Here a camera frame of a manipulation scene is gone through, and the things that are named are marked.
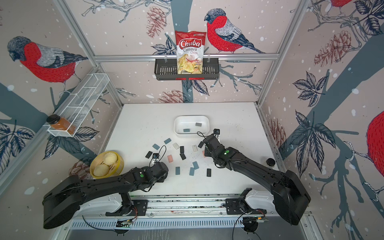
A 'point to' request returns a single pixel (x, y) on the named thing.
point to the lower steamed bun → (101, 170)
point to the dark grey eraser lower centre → (182, 156)
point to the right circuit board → (254, 219)
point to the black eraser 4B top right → (200, 144)
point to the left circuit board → (124, 223)
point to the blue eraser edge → (186, 130)
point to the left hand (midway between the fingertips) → (165, 171)
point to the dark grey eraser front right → (208, 172)
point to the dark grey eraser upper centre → (181, 149)
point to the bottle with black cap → (270, 162)
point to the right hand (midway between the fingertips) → (208, 145)
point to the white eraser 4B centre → (194, 148)
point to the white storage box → (191, 125)
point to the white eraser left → (175, 145)
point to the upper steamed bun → (110, 158)
